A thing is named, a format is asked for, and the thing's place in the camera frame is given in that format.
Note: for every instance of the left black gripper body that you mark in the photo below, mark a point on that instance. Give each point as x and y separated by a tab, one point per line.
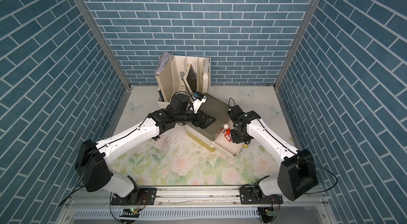
195	122

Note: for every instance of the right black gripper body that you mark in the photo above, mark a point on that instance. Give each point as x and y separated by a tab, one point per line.
237	137

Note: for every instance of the red key ring keys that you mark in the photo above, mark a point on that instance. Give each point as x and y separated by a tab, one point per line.
227	135

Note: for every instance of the white drawer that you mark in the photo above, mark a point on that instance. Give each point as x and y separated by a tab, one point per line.
225	145

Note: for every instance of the olive drawer cabinet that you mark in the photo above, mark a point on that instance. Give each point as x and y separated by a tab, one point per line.
210	127

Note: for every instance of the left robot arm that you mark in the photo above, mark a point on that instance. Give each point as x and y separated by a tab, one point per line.
94	158

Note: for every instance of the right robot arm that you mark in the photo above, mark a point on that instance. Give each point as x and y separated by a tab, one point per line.
297	174

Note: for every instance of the black framed tablet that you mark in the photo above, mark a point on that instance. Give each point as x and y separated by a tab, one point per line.
190	79

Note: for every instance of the floral table mat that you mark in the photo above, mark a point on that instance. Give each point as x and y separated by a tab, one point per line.
177	159

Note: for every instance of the white file organizer rack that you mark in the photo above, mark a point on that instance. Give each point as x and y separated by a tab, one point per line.
170	80

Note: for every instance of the purple paper folder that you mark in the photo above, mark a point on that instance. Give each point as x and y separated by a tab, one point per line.
165	58

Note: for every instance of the right green circuit board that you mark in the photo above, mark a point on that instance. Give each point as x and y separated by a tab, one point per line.
267	215

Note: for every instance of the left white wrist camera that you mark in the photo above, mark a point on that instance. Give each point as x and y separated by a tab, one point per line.
199	99

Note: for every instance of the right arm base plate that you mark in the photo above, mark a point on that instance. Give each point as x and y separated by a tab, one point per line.
250	195

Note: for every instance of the aluminium mounting rail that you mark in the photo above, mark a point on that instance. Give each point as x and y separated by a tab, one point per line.
194	205

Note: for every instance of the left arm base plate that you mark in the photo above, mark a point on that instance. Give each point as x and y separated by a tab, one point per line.
138	197

